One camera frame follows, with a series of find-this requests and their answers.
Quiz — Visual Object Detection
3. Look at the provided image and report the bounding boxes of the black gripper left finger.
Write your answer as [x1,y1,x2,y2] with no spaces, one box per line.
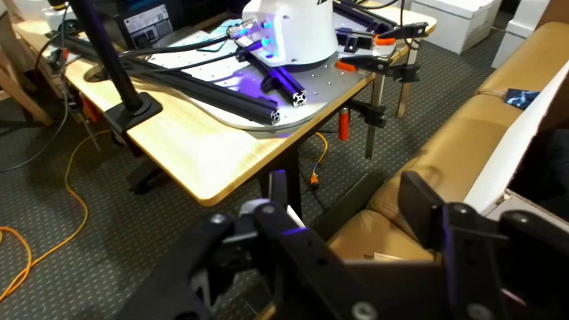
[114,202,382,320]

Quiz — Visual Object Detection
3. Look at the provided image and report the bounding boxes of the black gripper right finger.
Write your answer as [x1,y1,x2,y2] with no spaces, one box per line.
[396,168,569,320]

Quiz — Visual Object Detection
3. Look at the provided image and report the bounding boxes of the tan leather sofa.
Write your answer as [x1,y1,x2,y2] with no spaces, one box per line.
[323,19,569,266]

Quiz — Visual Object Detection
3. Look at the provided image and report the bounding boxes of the white cardboard box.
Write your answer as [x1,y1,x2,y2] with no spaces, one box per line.
[460,58,569,236]

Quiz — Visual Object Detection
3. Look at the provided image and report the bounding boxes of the white storage box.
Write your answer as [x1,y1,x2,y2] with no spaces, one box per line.
[407,0,503,55]
[491,0,556,71]

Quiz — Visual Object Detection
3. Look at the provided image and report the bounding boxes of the light wooden table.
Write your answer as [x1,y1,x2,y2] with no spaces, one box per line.
[10,5,441,207]

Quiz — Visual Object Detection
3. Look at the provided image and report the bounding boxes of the shiny blue wrapper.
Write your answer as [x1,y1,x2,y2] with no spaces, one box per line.
[503,87,542,111]

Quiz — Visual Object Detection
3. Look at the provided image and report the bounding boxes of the purple aluminium extrusion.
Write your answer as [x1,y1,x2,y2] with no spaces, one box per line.
[236,46,309,108]

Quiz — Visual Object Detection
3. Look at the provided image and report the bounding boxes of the long black metal bar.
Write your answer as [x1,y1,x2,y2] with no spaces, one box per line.
[59,33,281,126]

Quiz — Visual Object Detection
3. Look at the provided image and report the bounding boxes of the black clamp with orange grip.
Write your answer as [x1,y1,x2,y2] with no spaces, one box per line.
[334,49,423,85]

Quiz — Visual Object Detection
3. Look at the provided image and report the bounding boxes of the white paper sheet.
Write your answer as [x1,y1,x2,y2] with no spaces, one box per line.
[146,28,254,85]

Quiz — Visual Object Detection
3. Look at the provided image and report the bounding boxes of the black pole with foot plate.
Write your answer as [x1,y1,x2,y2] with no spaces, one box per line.
[67,0,165,136]

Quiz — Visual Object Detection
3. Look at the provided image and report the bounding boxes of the black device with white label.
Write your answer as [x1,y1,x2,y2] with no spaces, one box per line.
[114,0,178,49]

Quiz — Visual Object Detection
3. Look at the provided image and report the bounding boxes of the wooden furniture leg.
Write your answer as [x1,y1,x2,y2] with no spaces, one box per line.
[0,10,53,127]

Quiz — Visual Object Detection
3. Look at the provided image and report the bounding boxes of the short orange cable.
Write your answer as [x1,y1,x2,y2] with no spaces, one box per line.
[306,129,331,186]

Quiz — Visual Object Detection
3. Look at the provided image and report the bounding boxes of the orange clamp handle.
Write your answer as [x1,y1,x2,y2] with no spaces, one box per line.
[336,104,352,142]

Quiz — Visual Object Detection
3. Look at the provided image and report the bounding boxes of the long orange cable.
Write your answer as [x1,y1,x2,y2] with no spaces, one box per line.
[0,126,115,302]

